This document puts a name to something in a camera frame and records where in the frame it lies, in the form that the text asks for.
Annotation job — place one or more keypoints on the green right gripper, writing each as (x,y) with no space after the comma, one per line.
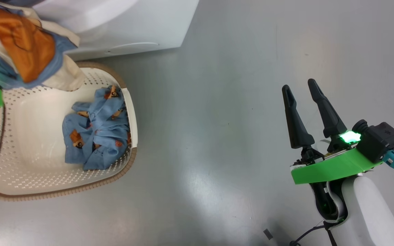
(330,169)

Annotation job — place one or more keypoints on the cream garment with orange print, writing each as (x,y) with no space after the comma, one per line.
(22,44)

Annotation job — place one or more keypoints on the blue garment with orange print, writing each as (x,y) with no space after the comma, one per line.
(97,136)

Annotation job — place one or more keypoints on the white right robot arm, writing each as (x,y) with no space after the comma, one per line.
(371,212)

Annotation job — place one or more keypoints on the white front-load washing machine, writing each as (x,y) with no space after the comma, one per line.
(149,27)

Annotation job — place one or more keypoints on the cream laundry basket brown rim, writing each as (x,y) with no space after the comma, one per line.
(39,150)

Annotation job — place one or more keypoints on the round white filter cover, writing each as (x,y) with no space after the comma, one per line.
(132,48)

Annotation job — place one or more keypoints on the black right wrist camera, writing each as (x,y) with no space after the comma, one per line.
(381,140)

